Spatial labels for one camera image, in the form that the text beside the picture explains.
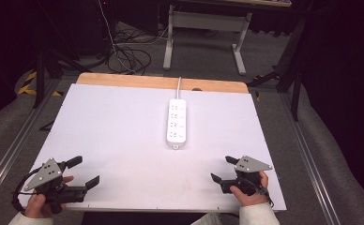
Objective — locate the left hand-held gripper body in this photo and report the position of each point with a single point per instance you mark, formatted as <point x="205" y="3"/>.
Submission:
<point x="44" y="173"/>

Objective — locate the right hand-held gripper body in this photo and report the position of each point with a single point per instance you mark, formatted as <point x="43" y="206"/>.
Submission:
<point x="251" y="165"/>

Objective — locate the person's left hand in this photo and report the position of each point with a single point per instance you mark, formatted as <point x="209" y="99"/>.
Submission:
<point x="37" y="206"/>

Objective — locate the person's right hand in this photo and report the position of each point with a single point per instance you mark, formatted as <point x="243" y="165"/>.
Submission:
<point x="258" y="198"/>

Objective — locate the person's white clothing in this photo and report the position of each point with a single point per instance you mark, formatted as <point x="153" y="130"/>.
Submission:
<point x="206" y="220"/>

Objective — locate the white board sheet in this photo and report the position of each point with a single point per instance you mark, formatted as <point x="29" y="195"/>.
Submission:
<point x="124" y="140"/>

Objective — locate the white power strip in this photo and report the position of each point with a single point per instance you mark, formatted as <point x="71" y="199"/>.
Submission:
<point x="176" y="125"/>

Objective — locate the yellow black floor tape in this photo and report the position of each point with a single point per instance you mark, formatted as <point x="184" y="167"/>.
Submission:
<point x="30" y="84"/>

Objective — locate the black metal stand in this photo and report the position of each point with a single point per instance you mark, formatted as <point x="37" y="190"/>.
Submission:
<point x="292" y="75"/>
<point x="40" y="72"/>

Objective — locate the black cabinet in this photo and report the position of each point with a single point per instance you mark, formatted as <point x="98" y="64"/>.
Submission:
<point x="92" y="25"/>

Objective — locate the aluminium rail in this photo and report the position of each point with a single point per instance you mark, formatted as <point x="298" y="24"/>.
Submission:
<point x="17" y="140"/>
<point x="311" y="162"/>

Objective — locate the grey metal table frame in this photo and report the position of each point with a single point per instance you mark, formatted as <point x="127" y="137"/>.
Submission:
<point x="206" y="21"/>

